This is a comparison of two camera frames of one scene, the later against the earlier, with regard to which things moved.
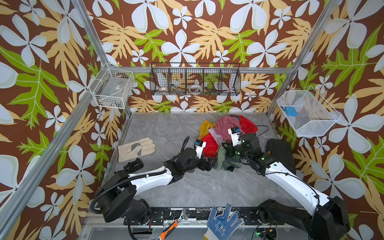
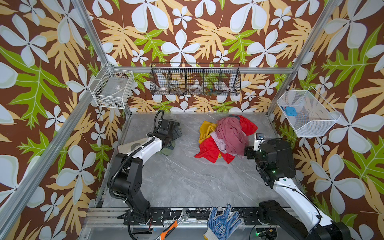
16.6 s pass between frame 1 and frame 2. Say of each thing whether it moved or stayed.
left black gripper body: moved
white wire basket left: stayed
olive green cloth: moved
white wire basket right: stayed
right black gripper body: moved
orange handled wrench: stayed
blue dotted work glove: stayed
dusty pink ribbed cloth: stayed
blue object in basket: stayed
